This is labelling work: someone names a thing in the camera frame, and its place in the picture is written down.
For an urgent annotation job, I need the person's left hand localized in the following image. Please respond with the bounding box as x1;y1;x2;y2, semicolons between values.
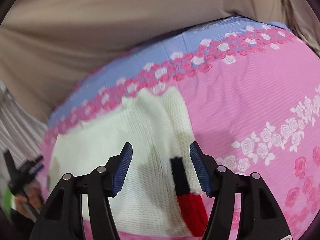
14;184;43;218

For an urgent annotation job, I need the white satin curtain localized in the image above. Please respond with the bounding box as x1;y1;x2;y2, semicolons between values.
0;82;47;198

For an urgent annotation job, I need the green plush toy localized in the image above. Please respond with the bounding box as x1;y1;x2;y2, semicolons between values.
3;188;14;215

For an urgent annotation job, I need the white red black knit sweater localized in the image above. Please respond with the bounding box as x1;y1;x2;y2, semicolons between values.
49;87;208;237

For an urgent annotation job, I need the beige fabric headboard cover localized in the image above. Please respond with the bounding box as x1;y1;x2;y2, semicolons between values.
1;0;319;121

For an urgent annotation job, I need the pink floral bed sheet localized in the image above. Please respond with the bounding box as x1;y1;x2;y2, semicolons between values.
42;16;319;239

